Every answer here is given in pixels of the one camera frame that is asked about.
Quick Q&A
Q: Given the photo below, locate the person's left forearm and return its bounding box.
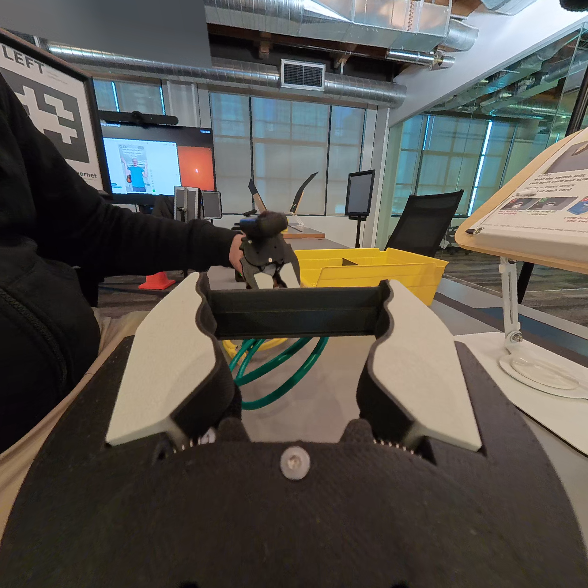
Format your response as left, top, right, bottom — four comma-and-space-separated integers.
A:
0, 73, 243, 282

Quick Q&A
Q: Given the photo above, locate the orange traffic cone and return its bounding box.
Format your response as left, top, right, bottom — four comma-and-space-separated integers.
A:
138, 271, 176, 291

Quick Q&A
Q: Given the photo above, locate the black video bar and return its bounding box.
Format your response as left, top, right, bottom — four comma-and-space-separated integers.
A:
98, 110, 179, 127

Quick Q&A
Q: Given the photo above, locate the black display on stand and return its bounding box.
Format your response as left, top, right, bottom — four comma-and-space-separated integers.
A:
345, 169, 376, 249

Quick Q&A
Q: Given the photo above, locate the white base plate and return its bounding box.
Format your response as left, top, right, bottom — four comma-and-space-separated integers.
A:
452, 332, 588, 453

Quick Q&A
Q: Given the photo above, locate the green ethernet cable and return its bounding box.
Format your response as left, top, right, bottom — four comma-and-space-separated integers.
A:
229, 337, 330, 411

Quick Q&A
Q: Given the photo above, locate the yellow ethernet cable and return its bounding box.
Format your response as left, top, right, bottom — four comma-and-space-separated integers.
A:
223, 337, 289, 356

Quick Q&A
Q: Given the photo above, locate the round silver duct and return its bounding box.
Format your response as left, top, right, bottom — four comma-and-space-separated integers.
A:
39, 40, 409, 108

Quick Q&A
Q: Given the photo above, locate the large wall screen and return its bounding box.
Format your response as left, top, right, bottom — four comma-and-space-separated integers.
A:
99, 122, 217, 197

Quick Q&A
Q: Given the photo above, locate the black mesh office chair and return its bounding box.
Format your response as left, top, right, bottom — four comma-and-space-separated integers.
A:
385, 189, 465, 259

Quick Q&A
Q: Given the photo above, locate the framed black white poster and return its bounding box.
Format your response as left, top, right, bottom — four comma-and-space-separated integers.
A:
0, 28, 107, 193

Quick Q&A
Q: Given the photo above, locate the white stand bracket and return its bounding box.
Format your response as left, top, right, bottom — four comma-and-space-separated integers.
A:
498, 256, 588, 400

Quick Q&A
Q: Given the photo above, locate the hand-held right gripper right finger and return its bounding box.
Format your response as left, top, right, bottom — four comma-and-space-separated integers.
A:
356, 279, 483, 452

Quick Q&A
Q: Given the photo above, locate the person's torso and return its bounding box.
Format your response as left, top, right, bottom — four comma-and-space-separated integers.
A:
0, 239, 103, 453

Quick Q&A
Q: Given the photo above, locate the black network switch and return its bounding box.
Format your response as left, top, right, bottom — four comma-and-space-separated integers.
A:
209, 284, 384, 340

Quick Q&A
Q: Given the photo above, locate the black curved stand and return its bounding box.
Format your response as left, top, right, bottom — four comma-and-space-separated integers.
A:
289, 171, 320, 217

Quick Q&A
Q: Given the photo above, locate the wooden tilted board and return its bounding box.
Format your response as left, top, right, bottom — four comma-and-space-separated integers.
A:
455, 129, 588, 275

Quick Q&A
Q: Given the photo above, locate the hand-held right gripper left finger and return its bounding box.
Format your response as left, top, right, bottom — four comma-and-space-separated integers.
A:
106, 272, 242, 446

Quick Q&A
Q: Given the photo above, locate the white instruction sheet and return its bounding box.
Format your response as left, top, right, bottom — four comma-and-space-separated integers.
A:
466, 138, 588, 252

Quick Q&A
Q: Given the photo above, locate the silver rectangular duct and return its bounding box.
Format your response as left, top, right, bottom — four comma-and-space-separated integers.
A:
204, 0, 479, 52

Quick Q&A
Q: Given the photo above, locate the yellow plastic bin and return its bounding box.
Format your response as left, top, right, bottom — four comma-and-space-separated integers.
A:
294, 247, 449, 307

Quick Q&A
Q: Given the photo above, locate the large grey display panel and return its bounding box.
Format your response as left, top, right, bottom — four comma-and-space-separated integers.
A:
174, 185, 201, 224

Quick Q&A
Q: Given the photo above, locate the white vent grille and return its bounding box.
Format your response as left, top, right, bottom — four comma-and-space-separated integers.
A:
280, 59, 326, 90

